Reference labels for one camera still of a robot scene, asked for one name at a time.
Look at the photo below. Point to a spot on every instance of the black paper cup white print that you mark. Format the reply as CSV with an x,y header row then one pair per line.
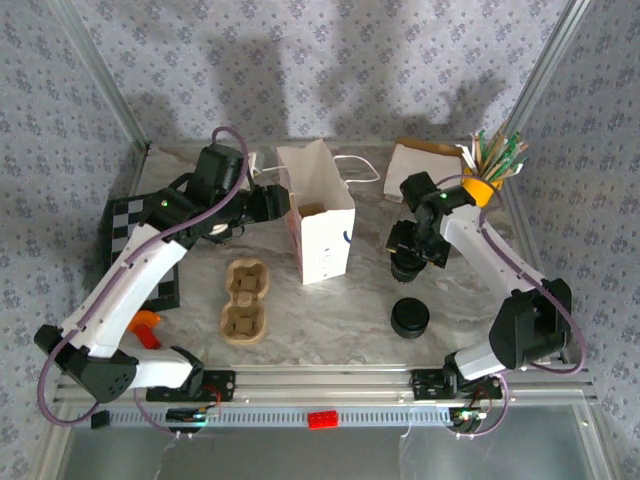
x,y
407,275

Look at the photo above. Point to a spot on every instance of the white pink paper gift bag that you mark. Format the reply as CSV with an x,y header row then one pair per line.
x,y
325,240

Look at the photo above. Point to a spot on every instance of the brown cardboard cup carrier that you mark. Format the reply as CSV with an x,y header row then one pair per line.
x,y
245,299

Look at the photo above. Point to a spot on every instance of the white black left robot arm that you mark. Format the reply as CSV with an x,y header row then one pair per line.
x,y
125,280

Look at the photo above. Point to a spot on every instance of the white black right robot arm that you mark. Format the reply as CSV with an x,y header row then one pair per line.
x,y
480,245

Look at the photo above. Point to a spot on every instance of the black round lid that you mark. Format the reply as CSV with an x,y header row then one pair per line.
x,y
411,317

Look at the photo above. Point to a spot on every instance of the white napkin stack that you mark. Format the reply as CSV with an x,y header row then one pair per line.
x,y
400,167

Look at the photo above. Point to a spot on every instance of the yellow holder cup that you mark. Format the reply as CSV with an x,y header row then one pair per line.
x,y
487,192

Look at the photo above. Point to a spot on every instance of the white wrapped straw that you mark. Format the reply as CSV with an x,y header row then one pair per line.
x,y
466,156

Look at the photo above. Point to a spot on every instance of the black grey checkerboard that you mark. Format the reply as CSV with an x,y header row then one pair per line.
x,y
122,220

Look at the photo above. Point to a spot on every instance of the bundle of stirrers and straws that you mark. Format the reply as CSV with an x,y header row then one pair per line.
x,y
495,155

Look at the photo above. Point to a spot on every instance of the orange red plastic clamp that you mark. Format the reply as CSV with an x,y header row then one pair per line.
x,y
145,330

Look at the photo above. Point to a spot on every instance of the small circuit board green light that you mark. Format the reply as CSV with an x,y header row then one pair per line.
x,y
467,417
192,416

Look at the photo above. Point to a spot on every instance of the red toy brick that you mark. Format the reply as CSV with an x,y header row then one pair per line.
x,y
323,420

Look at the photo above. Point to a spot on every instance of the small black block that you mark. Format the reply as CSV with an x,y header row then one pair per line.
x,y
100,420

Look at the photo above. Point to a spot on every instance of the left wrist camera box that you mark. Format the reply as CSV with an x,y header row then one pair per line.
x,y
257,164

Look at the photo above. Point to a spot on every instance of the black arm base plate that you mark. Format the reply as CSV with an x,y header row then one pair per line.
x,y
225,385
425,387

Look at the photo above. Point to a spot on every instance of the aluminium frame post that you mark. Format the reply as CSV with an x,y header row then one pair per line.
x,y
103,75
548,65

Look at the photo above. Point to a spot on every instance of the aluminium mounting rail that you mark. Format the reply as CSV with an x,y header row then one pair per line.
x,y
325,385

